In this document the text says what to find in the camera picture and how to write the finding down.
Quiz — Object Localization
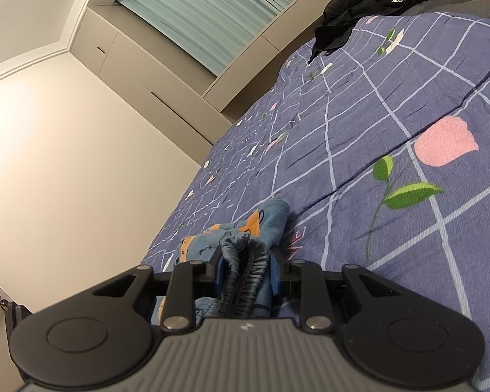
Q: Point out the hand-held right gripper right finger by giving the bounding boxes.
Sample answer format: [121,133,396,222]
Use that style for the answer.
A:
[269,248,395,332]

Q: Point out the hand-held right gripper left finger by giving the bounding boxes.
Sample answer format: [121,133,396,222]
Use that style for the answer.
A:
[92,249,230,332]

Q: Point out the blue pants with orange print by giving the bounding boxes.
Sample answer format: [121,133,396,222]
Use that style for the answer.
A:
[158,198,291,320]

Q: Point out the purple checked floral blanket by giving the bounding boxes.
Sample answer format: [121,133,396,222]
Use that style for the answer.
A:
[141,11,490,385]

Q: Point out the beige built-in cabinet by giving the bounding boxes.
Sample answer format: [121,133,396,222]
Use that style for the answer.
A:
[69,0,366,146]

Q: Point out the teal curtain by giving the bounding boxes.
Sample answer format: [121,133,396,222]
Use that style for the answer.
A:
[118,0,332,76]

